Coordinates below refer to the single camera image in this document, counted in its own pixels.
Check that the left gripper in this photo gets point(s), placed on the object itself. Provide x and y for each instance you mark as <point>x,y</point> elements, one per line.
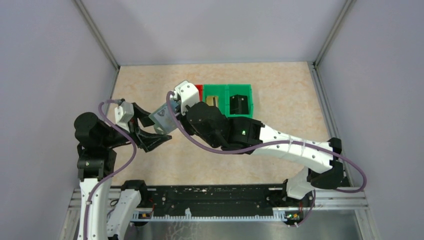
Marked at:
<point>147,140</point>

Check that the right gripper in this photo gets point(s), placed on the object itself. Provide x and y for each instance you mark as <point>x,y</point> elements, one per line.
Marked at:
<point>182,118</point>

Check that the sage green card holder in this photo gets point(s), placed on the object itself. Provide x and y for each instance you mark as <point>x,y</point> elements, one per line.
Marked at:
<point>162,121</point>

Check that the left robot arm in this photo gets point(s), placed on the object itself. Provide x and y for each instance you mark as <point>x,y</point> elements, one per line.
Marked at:
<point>106,147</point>

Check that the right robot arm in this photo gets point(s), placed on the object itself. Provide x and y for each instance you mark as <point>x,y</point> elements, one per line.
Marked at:
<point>208,128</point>

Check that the black card holder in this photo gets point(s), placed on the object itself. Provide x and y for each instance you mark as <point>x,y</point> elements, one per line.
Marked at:
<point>238,105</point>

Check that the red plastic bin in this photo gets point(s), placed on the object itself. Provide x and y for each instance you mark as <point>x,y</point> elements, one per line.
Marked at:
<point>200,88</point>

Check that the middle green plastic bin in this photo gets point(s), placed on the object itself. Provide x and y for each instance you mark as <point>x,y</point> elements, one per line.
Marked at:
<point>220,90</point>

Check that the green plastic bin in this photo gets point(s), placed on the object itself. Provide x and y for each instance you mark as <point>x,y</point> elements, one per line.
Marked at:
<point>220,90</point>
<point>242,89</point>

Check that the right green plastic bin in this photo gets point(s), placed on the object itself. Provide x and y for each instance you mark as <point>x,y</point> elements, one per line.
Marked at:
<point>242,89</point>

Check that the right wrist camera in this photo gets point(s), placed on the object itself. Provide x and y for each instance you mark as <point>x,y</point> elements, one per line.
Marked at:
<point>186,93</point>

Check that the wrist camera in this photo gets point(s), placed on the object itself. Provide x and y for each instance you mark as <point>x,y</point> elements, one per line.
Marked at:
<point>123,113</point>
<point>186,93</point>

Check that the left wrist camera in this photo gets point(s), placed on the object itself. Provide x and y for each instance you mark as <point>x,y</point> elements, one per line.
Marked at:
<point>123,113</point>

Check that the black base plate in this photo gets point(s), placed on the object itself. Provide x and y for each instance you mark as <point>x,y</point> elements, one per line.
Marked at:
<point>204,210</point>

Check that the aluminium frame rail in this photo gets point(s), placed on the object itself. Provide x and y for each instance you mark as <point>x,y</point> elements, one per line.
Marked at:
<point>324,200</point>

